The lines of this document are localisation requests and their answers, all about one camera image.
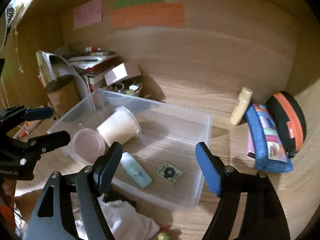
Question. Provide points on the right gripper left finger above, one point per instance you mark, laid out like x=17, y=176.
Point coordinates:
x=91, y=183

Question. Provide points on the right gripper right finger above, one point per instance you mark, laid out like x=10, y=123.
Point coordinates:
x=217, y=179

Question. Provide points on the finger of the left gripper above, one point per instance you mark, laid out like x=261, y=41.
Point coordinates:
x=38, y=114
x=49, y=142

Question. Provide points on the pink round jar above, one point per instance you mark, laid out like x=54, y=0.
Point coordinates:
x=88, y=144

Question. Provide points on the light blue tube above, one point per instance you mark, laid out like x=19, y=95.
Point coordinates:
x=135, y=170

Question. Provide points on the white drawstring cloth bag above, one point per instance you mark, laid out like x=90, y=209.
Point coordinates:
x=125, y=222

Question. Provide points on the white cylindrical jar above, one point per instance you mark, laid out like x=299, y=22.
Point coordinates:
x=120, y=127

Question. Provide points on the green orange tube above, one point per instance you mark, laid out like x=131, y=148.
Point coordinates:
x=26, y=129

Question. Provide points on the brown mug with lid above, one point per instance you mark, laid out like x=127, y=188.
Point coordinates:
x=63, y=94

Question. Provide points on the orange booklet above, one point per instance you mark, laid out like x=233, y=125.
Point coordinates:
x=41, y=80

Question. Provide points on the tall clear green bottle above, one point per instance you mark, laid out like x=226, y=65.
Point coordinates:
x=45, y=69

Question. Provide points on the blue patchwork pencil case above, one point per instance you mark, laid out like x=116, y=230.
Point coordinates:
x=269, y=152

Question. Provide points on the folded white paper sheet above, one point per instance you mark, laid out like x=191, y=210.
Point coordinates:
x=60, y=67

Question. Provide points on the clear plastic storage bin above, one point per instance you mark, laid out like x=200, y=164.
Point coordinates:
x=169, y=135

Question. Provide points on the stack of books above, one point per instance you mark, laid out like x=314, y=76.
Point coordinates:
x=92, y=66

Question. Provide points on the cream lotion tube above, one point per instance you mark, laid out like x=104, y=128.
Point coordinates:
x=241, y=106

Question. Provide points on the small white pink box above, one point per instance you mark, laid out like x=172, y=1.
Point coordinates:
x=121, y=72

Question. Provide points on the black orange round case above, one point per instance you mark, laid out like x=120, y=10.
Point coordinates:
x=290, y=121

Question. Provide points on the white bowl with trinkets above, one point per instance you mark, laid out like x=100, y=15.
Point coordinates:
x=128, y=87

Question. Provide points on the pink sticky note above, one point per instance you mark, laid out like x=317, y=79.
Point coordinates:
x=87, y=14

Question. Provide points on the green sticky note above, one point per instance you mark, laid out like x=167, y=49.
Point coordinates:
x=117, y=4

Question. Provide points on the orange sticky note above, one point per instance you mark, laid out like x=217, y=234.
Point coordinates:
x=170, y=15

